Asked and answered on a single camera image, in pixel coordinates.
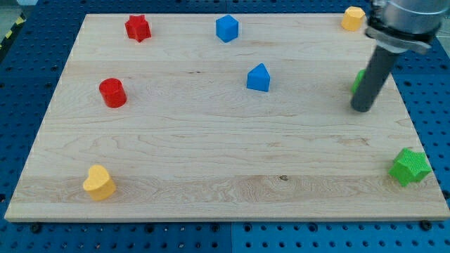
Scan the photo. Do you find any red star block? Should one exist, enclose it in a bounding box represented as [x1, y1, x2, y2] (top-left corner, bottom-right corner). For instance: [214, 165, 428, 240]
[124, 15, 152, 42]

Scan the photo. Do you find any red cylinder block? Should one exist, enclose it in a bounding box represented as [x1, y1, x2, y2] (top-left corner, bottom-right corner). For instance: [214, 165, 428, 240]
[99, 78, 127, 108]

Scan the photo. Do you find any yellow heart block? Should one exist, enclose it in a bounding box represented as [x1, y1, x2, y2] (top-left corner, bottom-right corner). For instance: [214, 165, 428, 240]
[82, 164, 116, 201]

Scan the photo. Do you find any blue cube block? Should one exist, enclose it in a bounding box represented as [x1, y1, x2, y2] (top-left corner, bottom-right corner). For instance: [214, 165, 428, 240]
[215, 15, 239, 43]

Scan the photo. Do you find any green block behind rod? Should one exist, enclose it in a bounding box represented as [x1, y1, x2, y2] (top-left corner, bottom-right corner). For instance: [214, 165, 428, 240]
[351, 69, 366, 93]

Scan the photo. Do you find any yellow hexagon block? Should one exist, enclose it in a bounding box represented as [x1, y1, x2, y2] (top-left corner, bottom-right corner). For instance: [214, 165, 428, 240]
[341, 6, 366, 32]

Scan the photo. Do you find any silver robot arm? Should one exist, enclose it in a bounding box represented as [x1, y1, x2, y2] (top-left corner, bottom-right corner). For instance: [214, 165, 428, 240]
[350, 0, 449, 112]

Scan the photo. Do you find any green star block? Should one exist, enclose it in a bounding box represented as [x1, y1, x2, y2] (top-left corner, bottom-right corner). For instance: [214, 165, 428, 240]
[388, 148, 432, 187]

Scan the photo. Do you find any blue triangle block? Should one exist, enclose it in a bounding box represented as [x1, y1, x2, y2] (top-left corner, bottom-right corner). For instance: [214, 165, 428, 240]
[246, 63, 271, 92]

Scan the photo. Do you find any light wooden board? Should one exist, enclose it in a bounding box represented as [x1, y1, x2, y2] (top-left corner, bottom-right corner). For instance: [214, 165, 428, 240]
[5, 13, 449, 223]

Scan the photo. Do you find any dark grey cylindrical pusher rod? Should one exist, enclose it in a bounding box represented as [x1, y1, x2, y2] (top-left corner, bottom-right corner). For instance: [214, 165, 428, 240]
[350, 46, 399, 112]

